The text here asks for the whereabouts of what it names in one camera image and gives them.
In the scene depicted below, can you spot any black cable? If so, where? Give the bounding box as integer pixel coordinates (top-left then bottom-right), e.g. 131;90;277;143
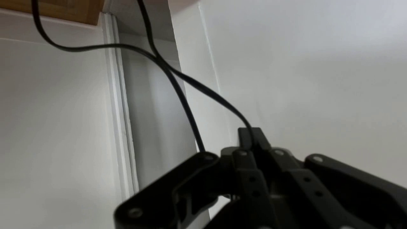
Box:
137;0;206;153
31;0;255;147

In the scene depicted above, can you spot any white door frame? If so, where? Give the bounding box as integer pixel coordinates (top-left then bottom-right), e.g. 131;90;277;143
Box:
100;12;140;195

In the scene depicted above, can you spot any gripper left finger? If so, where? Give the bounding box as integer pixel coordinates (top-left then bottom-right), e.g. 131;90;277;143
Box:
114;127;278;229

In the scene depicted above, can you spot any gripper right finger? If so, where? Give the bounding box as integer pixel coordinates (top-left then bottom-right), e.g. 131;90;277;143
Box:
252;127;407;229

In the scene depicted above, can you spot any wooden cabinet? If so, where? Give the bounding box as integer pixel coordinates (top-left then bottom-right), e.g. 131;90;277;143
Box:
0;0;105;26

